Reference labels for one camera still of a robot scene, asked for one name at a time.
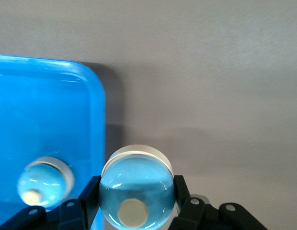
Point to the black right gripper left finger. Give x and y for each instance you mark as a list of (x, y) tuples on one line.
[(74, 215)]

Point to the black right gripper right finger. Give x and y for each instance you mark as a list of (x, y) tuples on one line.
[(198, 215)]

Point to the blue dome call bell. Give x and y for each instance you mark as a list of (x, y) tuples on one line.
[(136, 182), (43, 182)]

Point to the blue plastic tray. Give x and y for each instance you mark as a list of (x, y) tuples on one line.
[(43, 107)]

